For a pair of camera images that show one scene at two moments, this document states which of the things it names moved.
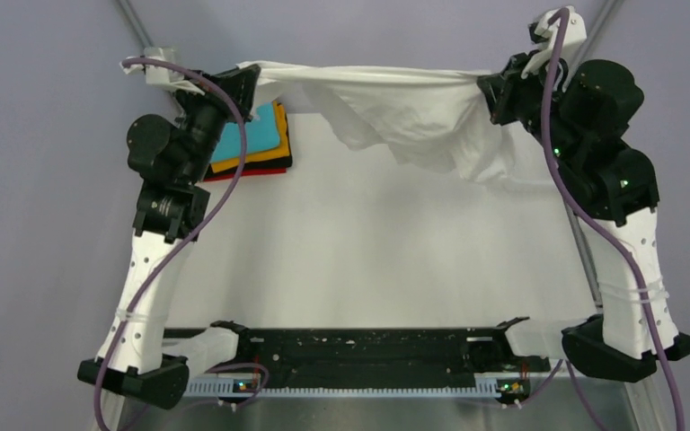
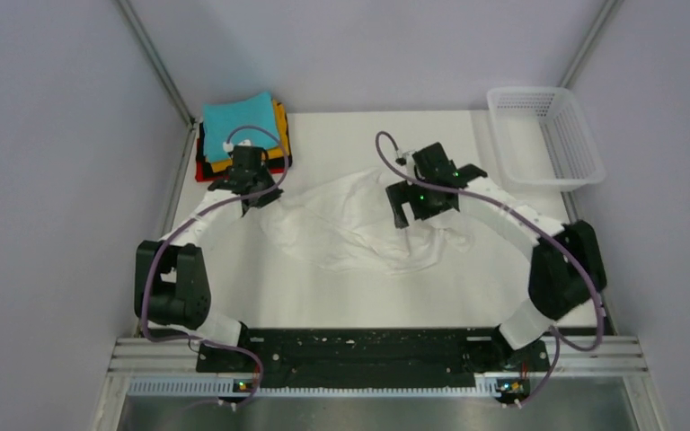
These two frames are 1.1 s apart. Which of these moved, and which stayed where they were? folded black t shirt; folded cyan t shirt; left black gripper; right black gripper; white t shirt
Moved: white t shirt; left black gripper; right black gripper
Stayed: folded black t shirt; folded cyan t shirt
